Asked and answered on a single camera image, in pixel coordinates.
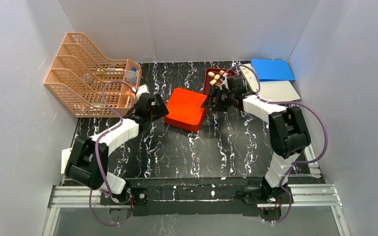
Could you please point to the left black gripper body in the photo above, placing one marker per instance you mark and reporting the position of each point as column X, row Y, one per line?
column 158, row 106

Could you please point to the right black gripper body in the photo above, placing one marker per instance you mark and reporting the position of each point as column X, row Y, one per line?
column 213, row 99

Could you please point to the orange box lid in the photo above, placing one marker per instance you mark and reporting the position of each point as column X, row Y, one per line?
column 183, row 101

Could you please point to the dark red chocolate tray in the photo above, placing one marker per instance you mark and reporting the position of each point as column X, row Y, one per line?
column 209, row 76

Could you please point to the orange chocolate box with tray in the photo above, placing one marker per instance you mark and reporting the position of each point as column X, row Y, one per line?
column 190, row 121

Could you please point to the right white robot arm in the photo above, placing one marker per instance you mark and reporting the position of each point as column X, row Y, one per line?
column 288, row 132

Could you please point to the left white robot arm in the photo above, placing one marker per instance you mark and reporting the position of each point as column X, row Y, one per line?
column 87, row 162

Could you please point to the small bottle with blue cap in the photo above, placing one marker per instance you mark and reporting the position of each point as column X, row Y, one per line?
column 131, row 76

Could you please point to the white board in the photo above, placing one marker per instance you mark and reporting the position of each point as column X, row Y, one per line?
column 268, row 90

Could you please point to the blue folder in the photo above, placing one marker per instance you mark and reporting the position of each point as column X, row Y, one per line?
column 272, row 70

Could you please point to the peach plastic file rack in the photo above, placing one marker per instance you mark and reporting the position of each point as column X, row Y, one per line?
column 87, row 83

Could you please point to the small white red box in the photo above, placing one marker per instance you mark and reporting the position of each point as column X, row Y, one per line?
column 64, row 159

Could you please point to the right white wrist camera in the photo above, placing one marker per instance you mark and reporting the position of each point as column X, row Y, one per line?
column 224, row 84

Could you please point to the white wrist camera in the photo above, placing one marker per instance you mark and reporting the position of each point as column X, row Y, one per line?
column 142, row 90
column 224, row 84

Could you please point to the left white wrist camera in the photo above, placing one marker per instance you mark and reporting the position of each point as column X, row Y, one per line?
column 142, row 90

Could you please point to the aluminium base frame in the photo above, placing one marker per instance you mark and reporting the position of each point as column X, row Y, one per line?
column 191, row 180

